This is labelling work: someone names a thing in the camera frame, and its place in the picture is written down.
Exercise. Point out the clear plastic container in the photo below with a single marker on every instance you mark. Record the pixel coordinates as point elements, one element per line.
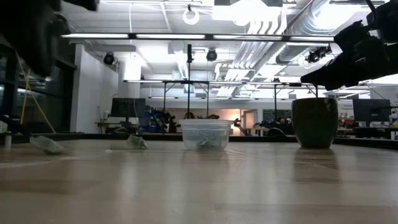
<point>206,133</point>

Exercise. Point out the black ceiling camera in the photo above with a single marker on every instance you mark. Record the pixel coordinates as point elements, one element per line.
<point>211,55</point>
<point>109,58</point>
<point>317,53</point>

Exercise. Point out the black tripod pole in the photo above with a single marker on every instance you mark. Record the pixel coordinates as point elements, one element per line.
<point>189,81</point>

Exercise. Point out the small white cylinder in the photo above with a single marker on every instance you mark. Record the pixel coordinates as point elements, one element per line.
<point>7,140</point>

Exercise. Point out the dark green ceramic cup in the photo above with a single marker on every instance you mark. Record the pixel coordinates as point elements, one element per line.
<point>314,123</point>

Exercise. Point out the black metal frame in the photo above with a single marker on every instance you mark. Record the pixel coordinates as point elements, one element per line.
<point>275,102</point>

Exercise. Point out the white green paper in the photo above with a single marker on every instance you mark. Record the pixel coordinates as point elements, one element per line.
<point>136,142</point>
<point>46,145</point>
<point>206,140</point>

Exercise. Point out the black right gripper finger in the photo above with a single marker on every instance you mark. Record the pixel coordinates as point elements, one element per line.
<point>337,81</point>
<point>326,71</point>

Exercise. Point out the long ceiling light bar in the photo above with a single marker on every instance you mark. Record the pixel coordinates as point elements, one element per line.
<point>161,36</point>

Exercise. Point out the background desk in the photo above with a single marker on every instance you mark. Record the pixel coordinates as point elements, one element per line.
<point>116,126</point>

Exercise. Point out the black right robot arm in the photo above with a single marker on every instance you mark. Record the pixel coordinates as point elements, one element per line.
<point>387,21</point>

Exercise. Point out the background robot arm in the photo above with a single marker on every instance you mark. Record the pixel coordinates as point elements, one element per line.
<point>237,124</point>

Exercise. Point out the black computer monitor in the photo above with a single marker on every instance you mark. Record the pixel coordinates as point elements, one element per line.
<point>128,107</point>
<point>371,109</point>

